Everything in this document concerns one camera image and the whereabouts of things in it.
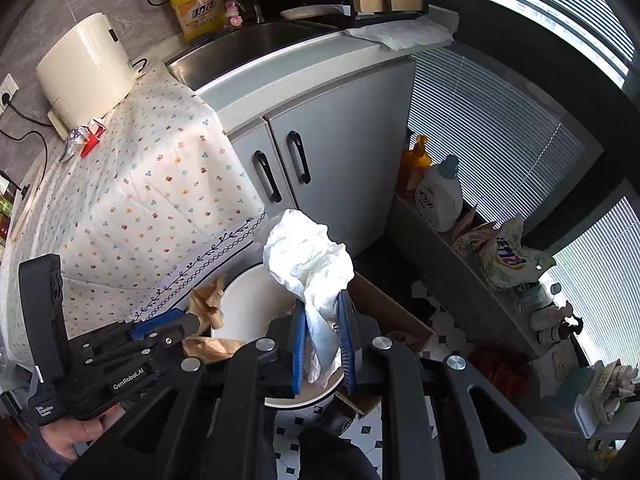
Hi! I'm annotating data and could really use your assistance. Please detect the steel sink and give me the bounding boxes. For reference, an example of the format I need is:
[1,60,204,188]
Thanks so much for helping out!
[164,20,348,92]

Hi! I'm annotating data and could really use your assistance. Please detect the cardboard box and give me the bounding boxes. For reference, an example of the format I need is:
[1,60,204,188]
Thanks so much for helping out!
[334,271,437,417]

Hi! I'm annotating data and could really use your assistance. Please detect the black plug cable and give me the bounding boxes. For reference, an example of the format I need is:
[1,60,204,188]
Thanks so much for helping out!
[0,91,56,162]

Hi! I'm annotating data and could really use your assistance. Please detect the red wrapper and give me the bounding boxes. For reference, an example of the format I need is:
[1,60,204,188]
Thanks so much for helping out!
[79,118,108,159]

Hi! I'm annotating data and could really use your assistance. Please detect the white wall socket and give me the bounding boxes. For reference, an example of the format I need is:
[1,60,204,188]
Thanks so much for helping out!
[0,73,21,112]

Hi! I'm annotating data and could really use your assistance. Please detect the person's left forearm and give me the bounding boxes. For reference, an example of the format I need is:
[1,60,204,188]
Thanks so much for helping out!
[0,417,76,480]

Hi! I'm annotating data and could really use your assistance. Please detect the silver foil wrapper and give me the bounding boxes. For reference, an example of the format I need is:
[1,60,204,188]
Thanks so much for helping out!
[59,126,94,164]

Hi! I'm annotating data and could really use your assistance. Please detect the printed laundry powder bag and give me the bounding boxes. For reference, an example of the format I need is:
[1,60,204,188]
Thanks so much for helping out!
[481,214,557,292]

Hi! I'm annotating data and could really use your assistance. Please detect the white floral tablecloth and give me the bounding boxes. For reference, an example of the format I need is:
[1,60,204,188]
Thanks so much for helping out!
[0,67,268,376]

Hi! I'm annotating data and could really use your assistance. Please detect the cream air fryer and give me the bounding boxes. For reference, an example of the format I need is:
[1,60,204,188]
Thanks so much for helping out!
[34,12,140,142]

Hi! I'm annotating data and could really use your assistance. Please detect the row of seasoning bottles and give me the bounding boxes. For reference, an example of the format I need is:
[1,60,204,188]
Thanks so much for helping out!
[0,169,17,248]

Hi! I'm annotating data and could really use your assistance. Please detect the white laundry detergent bottle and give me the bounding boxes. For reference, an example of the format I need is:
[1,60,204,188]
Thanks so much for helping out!
[413,154,465,234]

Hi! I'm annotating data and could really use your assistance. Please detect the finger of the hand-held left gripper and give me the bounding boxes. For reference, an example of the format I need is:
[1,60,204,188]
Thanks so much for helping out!
[127,309,187,337]
[150,314,212,347]

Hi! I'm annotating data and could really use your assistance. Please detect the person's left hand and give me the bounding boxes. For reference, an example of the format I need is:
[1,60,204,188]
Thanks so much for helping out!
[46,405,127,462]

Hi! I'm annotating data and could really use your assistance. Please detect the black cabinet handle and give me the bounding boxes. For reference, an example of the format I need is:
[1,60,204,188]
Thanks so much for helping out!
[252,149,283,205]
[286,130,312,185]

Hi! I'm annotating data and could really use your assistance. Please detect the printed refill pouch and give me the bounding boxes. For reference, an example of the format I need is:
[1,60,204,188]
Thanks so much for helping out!
[451,208,497,262]

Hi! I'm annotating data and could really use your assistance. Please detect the white dishcloth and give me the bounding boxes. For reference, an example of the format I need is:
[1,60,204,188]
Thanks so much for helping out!
[344,14,455,52]

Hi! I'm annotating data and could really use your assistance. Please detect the white soap dish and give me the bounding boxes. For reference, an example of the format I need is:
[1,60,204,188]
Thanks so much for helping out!
[279,3,352,23]

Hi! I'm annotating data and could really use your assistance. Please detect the brown paper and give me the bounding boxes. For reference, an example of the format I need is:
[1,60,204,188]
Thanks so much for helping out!
[181,274,247,362]

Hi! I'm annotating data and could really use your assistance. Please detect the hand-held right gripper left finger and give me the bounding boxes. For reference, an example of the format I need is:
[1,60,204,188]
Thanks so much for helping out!
[60,302,307,480]

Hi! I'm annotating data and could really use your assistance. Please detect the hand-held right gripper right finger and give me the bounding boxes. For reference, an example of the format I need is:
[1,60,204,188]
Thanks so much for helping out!
[336,290,583,480]

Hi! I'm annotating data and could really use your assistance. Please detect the orange bottle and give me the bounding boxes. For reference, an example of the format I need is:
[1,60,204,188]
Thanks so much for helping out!
[396,134,432,199]

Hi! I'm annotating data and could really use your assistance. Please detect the yellow detergent bottle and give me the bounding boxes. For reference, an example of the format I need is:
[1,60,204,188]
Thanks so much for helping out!
[164,0,227,44]

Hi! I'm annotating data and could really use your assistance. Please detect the cream trash bin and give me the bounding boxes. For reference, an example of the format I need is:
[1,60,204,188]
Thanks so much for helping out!
[209,261,347,409]

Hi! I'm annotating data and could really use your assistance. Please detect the white tissue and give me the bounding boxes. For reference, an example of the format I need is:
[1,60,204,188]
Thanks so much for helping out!
[263,208,355,385]

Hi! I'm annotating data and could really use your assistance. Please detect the small white bottles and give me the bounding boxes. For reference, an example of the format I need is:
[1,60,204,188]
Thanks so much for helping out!
[519,281,587,347]

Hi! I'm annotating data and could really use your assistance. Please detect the red cloth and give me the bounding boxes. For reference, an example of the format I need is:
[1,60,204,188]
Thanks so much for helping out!
[466,344,532,397]

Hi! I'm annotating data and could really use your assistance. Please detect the white plastic basket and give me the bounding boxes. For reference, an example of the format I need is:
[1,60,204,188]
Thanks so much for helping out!
[571,359,640,442]

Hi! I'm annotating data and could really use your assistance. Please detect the window blinds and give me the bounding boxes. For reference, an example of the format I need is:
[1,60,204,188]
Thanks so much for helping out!
[406,0,640,367]

